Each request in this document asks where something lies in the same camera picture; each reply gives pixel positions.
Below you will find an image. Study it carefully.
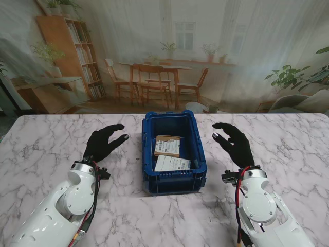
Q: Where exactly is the printed room scene backdrop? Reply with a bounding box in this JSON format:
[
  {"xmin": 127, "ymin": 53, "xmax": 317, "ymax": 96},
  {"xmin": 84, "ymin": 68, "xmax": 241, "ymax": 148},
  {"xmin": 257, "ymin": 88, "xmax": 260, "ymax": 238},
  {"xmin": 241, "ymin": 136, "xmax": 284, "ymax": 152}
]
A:
[{"xmin": 0, "ymin": 0, "xmax": 329, "ymax": 115}]

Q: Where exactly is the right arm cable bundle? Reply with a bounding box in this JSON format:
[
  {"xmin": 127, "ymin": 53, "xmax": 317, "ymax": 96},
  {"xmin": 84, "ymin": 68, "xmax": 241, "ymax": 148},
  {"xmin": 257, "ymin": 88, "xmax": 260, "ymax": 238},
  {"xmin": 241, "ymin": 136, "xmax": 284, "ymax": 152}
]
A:
[{"xmin": 235, "ymin": 167, "xmax": 253, "ymax": 247}]

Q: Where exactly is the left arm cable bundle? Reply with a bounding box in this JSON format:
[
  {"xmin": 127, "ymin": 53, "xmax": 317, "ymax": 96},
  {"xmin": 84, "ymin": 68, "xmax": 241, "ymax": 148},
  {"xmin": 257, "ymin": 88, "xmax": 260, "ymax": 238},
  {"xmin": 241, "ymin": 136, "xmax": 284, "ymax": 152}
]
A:
[{"xmin": 67, "ymin": 161, "xmax": 101, "ymax": 247}]

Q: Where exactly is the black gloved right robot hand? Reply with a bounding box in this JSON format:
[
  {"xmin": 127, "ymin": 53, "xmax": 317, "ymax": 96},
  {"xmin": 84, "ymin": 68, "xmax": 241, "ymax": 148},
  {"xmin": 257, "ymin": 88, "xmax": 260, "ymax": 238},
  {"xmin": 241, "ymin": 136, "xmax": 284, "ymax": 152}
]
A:
[{"xmin": 211, "ymin": 122, "xmax": 255, "ymax": 168}]

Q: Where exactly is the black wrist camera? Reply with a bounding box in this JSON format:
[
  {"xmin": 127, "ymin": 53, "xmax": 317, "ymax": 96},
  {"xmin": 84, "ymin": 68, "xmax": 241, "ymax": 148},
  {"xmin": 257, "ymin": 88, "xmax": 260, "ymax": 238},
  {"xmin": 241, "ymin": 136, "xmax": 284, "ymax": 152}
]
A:
[
  {"xmin": 221, "ymin": 170, "xmax": 242, "ymax": 185},
  {"xmin": 99, "ymin": 167, "xmax": 112, "ymax": 181}
]

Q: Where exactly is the blue plastic turnover box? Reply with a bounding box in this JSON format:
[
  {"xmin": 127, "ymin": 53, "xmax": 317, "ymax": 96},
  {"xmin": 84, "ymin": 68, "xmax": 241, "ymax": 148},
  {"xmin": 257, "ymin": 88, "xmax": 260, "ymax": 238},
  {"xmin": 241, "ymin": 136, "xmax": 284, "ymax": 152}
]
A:
[{"xmin": 141, "ymin": 110, "xmax": 208, "ymax": 197}]

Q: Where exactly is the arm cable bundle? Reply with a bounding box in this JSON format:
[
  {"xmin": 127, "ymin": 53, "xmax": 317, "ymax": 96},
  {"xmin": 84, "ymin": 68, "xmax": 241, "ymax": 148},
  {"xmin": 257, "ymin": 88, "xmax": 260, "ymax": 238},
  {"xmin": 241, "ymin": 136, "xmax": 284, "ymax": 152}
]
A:
[
  {"xmin": 235, "ymin": 167, "xmax": 253, "ymax": 247},
  {"xmin": 67, "ymin": 161, "xmax": 101, "ymax": 247}
]

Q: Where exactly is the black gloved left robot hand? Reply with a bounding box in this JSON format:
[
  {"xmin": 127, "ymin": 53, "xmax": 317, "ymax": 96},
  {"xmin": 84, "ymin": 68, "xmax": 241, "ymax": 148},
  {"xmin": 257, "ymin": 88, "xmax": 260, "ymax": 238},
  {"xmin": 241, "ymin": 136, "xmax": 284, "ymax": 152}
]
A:
[{"xmin": 83, "ymin": 123, "xmax": 130, "ymax": 163}]

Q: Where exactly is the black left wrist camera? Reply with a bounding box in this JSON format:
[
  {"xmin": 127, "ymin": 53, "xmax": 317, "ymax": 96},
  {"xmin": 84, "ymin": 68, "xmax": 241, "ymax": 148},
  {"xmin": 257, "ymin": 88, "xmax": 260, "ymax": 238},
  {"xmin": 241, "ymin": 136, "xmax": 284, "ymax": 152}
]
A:
[{"xmin": 99, "ymin": 167, "xmax": 112, "ymax": 181}]

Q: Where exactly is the cardboard package with clear tape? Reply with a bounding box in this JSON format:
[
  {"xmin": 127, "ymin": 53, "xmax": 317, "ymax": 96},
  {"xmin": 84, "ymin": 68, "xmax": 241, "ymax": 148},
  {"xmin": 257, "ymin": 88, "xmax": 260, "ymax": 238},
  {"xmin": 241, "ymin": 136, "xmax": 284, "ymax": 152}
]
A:
[{"xmin": 154, "ymin": 154, "xmax": 192, "ymax": 172}]

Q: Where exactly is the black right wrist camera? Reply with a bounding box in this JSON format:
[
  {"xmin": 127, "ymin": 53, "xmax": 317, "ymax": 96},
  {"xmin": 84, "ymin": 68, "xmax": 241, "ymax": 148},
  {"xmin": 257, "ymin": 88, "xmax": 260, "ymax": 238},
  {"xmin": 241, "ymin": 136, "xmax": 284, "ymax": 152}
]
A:
[{"xmin": 221, "ymin": 170, "xmax": 242, "ymax": 185}]

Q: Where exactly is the cardboard package with shipping label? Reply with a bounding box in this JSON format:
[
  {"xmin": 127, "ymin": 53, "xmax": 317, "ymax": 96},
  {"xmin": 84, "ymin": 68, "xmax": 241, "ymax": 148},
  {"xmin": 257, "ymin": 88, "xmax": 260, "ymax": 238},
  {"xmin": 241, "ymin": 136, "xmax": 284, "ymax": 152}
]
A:
[{"xmin": 154, "ymin": 135, "xmax": 181, "ymax": 159}]

